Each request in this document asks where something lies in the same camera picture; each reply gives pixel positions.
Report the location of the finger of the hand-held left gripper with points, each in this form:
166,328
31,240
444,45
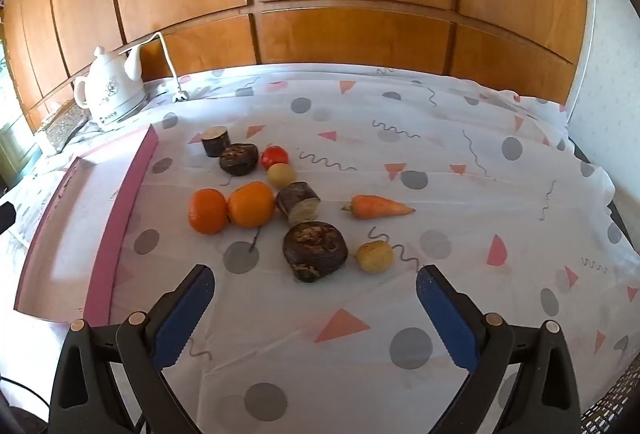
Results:
6,218

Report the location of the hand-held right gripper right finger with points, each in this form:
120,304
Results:
445,314

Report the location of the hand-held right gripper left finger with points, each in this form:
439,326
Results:
182,314

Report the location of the yellow potato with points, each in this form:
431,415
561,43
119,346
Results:
281,175
375,257

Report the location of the orange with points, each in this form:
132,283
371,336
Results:
251,205
206,211

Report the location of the pink-rimmed tray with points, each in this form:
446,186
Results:
125,194

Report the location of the carrot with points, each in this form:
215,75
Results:
375,207

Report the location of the cut dark wood block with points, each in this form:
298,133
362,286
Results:
295,199

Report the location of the small wood log piece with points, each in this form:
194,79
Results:
216,145

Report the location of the red tomato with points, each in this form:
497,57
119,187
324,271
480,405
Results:
274,157

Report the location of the window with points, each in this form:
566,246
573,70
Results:
10,134

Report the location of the glass dish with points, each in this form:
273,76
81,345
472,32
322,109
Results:
62,126

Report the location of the white ceramic electric kettle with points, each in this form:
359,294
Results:
112,89

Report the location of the patterned white tablecloth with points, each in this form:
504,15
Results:
400,139

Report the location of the white perforated mesh panel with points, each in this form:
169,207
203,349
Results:
615,409

